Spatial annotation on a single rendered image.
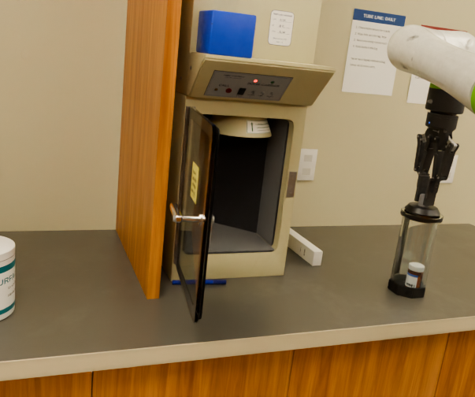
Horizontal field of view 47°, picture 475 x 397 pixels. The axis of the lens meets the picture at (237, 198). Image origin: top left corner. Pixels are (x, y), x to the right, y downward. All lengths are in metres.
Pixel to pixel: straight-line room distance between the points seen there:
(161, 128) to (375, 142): 1.07
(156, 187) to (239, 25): 0.39
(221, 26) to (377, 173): 1.10
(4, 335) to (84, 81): 0.80
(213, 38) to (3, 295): 0.68
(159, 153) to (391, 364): 0.78
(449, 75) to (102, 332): 0.87
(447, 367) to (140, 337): 0.84
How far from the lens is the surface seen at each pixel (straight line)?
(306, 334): 1.26
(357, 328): 1.33
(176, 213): 1.07
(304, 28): 1.40
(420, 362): 1.55
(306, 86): 1.33
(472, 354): 1.66
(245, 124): 1.39
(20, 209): 1.76
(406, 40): 1.34
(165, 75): 1.19
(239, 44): 1.22
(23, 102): 1.69
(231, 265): 1.46
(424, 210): 1.48
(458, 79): 1.17
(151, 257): 1.28
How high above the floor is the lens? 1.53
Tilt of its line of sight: 15 degrees down
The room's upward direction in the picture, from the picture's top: 6 degrees clockwise
